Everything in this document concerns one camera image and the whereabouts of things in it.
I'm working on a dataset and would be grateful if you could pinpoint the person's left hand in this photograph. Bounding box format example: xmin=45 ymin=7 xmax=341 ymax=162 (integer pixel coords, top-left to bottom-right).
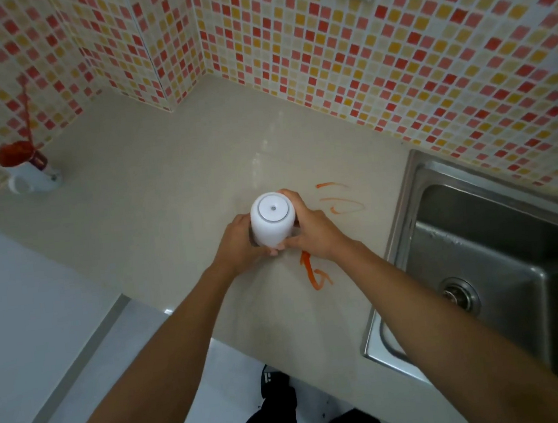
xmin=208 ymin=210 xmax=281 ymax=279

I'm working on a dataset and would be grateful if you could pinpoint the person's right forearm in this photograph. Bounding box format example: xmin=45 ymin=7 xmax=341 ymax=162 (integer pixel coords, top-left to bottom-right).
xmin=330 ymin=219 xmax=558 ymax=423

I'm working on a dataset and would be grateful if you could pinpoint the person's left forearm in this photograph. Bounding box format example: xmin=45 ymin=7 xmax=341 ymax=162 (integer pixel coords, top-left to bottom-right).
xmin=26 ymin=261 xmax=262 ymax=423

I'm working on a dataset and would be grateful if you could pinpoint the person's black shoe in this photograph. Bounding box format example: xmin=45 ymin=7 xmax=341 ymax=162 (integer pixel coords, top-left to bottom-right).
xmin=258 ymin=362 xmax=296 ymax=410

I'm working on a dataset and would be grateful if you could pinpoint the white plastic bottle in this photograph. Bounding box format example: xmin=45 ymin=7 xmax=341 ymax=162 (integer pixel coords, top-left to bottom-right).
xmin=248 ymin=190 xmax=299 ymax=250

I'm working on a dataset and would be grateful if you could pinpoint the sink drain strainer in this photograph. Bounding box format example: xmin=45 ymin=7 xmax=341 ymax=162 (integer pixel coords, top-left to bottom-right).
xmin=439 ymin=275 xmax=483 ymax=320

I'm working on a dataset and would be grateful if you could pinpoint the person's right hand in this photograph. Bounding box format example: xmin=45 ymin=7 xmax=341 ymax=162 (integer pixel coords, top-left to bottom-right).
xmin=270 ymin=182 xmax=359 ymax=268

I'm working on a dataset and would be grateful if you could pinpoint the stainless steel sink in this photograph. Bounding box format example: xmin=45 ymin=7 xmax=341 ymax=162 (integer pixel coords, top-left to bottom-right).
xmin=343 ymin=134 xmax=558 ymax=423

